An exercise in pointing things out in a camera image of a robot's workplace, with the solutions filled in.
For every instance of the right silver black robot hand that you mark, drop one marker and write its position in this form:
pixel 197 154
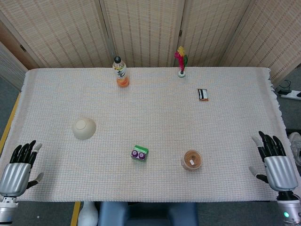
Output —
pixel 279 171

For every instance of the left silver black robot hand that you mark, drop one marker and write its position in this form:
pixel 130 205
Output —
pixel 14 175

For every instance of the purple plastic block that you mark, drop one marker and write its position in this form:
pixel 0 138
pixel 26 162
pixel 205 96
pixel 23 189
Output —
pixel 138 155

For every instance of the green purple toy block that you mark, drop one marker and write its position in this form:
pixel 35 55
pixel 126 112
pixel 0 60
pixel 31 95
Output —
pixel 141 149

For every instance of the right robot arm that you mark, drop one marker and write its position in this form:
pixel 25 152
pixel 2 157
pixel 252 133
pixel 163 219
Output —
pixel 288 209

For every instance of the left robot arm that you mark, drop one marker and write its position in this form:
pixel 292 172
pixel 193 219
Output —
pixel 7 210

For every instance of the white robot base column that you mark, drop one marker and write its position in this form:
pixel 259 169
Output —
pixel 87 214

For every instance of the white shoe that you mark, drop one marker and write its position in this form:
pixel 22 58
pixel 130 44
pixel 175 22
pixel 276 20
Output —
pixel 296 146

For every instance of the white power strip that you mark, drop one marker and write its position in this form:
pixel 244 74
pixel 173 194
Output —
pixel 290 95

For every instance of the cream bowl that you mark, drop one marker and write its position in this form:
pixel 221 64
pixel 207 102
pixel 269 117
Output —
pixel 83 130

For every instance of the clear jar of rubber bands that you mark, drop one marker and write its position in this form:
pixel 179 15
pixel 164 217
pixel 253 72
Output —
pixel 191 160

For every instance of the black white snack packet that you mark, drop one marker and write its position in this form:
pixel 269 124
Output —
pixel 202 94

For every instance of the white woven tablecloth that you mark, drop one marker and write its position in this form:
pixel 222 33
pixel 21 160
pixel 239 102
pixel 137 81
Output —
pixel 150 113

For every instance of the orange drink bottle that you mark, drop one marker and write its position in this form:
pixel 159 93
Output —
pixel 121 75

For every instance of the colourful feather shuttlecock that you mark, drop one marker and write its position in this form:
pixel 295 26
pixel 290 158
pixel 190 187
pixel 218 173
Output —
pixel 181 61

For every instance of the bamboo folding screen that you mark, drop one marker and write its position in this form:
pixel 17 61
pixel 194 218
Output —
pixel 145 30

